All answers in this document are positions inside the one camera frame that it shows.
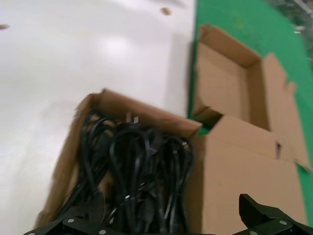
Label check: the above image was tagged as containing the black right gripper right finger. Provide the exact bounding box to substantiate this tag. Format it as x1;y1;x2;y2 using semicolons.
234;193;313;235

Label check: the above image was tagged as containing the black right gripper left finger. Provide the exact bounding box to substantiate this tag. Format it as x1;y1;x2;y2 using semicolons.
24;192;116;235

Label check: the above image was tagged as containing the black power cable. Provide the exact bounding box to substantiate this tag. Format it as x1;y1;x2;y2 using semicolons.
146;136;196;235
65;109;115;221
109;111;162;235

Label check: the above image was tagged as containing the open brown cardboard box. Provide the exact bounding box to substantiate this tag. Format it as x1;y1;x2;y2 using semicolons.
190;23;313;172
33;88;309;235

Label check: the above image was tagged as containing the green table mat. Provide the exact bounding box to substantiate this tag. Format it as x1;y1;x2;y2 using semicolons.
187;0;313;235

